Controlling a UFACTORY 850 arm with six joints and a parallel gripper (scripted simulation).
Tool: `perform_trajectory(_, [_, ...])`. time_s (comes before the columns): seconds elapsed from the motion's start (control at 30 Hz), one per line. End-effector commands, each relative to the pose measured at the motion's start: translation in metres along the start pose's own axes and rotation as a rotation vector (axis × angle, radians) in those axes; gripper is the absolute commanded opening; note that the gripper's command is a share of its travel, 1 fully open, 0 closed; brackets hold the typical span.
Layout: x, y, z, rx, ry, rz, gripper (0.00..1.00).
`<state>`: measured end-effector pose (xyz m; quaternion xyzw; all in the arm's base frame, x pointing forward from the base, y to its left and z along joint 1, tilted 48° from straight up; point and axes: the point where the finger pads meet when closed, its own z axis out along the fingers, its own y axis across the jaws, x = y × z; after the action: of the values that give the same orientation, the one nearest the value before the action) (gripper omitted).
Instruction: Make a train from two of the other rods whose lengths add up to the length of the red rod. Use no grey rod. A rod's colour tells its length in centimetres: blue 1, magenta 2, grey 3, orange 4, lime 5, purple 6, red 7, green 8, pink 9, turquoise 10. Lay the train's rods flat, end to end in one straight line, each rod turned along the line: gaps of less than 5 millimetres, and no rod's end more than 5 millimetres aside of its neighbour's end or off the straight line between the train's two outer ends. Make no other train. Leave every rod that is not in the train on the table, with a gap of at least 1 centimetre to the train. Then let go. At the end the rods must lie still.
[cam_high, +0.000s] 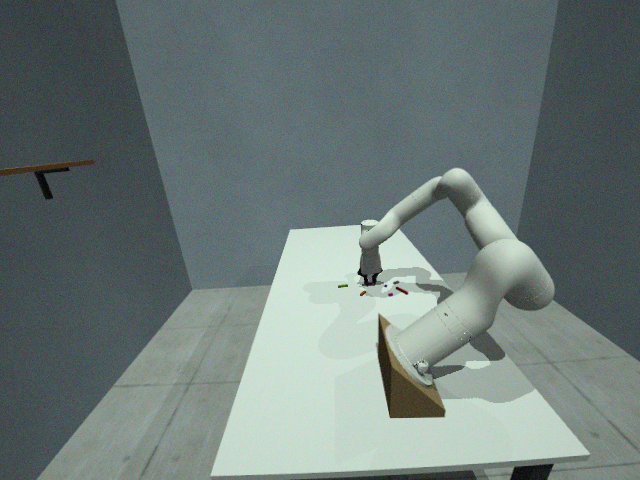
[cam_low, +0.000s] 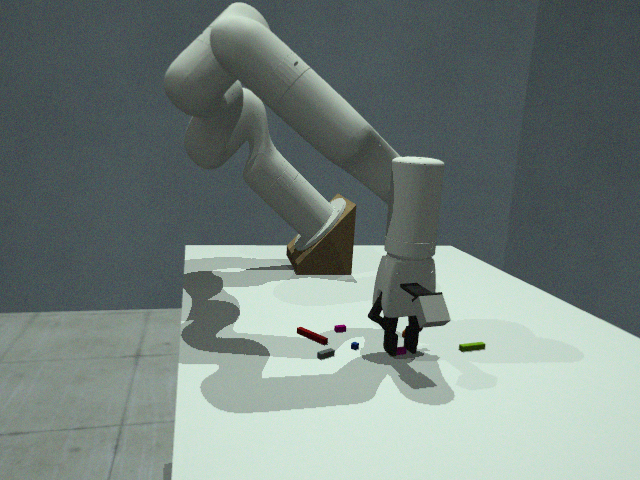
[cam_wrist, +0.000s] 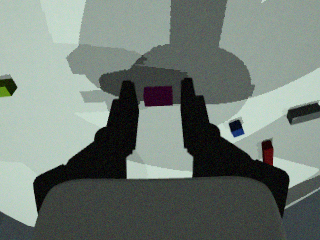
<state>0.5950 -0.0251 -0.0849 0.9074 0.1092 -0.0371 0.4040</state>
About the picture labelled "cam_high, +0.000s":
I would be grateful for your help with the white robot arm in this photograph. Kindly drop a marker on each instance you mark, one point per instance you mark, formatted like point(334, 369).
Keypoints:
point(504, 265)

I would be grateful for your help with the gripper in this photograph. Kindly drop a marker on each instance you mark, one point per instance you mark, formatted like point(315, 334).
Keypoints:
point(370, 265)

